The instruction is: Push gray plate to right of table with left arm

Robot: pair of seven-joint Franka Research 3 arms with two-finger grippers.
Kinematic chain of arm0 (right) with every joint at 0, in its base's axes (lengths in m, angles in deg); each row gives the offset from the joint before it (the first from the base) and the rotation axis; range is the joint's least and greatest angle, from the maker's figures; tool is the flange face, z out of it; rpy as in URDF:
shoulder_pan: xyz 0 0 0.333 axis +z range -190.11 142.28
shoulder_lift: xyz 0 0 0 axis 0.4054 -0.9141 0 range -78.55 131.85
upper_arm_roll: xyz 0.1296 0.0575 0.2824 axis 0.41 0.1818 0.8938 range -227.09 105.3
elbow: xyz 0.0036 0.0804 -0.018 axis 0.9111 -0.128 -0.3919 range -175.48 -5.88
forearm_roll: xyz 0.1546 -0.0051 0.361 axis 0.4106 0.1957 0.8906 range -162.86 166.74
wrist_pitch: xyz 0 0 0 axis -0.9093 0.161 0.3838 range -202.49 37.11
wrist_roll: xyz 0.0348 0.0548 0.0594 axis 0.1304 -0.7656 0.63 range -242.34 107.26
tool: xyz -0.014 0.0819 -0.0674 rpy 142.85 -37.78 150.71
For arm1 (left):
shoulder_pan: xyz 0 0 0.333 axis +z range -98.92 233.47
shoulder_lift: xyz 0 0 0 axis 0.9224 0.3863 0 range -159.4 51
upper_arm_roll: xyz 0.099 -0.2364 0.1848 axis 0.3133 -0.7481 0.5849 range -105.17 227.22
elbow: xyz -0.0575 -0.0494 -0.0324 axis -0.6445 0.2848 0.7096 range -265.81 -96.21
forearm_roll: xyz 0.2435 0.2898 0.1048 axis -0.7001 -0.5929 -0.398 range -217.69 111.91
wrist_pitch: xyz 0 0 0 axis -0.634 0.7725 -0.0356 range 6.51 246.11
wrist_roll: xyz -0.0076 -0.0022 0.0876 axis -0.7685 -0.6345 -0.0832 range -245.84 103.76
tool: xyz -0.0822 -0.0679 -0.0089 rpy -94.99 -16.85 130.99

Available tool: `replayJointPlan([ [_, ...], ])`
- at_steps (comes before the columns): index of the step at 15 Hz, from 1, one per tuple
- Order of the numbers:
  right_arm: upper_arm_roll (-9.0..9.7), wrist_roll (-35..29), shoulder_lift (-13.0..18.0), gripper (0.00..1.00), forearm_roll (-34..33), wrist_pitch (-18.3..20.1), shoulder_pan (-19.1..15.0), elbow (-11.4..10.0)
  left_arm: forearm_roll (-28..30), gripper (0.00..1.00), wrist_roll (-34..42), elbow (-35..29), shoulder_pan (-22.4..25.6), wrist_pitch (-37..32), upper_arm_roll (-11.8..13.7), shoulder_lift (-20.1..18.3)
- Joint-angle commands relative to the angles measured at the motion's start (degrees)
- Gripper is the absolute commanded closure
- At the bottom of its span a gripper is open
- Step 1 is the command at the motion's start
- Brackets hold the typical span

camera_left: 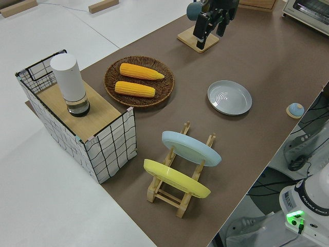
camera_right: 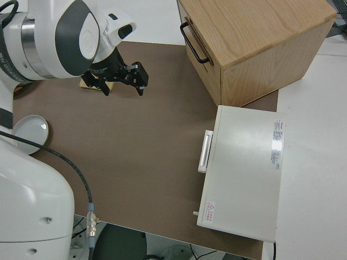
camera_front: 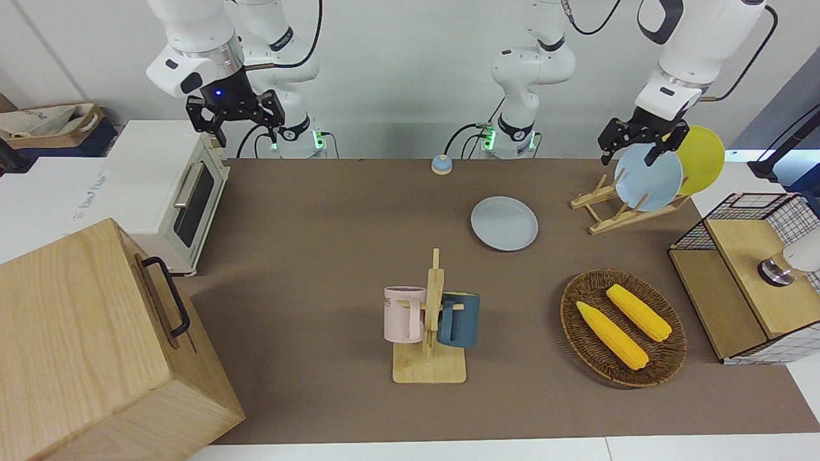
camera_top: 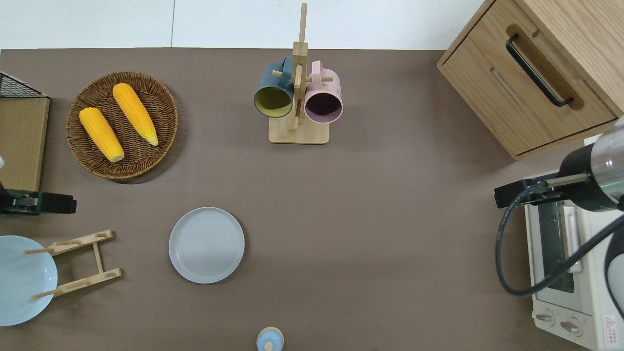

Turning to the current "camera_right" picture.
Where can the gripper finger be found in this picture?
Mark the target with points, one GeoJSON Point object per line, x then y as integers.
{"type": "Point", "coordinates": [140, 77]}
{"type": "Point", "coordinates": [101, 84]}

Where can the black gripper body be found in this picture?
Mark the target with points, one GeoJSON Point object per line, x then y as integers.
{"type": "Point", "coordinates": [109, 67]}

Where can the gray plate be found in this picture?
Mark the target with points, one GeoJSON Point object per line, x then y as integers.
{"type": "Point", "coordinates": [31, 132]}

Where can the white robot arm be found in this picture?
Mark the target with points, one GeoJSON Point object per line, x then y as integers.
{"type": "Point", "coordinates": [32, 189]}

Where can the wooden mug rack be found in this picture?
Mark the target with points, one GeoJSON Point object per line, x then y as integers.
{"type": "Point", "coordinates": [110, 85]}

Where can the brown table mat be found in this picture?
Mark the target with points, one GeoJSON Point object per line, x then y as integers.
{"type": "Point", "coordinates": [135, 149]}

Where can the wicker basket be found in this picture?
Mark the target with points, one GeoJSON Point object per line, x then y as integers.
{"type": "Point", "coordinates": [23, 88]}

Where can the wooden cabinet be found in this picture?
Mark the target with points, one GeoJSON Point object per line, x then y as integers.
{"type": "Point", "coordinates": [257, 35]}

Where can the white toaster oven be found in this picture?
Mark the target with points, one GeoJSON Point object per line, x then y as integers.
{"type": "Point", "coordinates": [244, 168]}

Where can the red warning sticker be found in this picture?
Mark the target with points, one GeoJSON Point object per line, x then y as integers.
{"type": "Point", "coordinates": [210, 208]}

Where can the oven text label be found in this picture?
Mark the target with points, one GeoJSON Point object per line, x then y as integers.
{"type": "Point", "coordinates": [277, 146]}

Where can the black round floor base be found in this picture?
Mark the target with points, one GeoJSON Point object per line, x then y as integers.
{"type": "Point", "coordinates": [122, 243]}

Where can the gray round floor base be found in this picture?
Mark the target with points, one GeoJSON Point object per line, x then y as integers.
{"type": "Point", "coordinates": [173, 253]}

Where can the dark background equipment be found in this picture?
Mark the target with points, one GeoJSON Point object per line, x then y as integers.
{"type": "Point", "coordinates": [340, 24]}

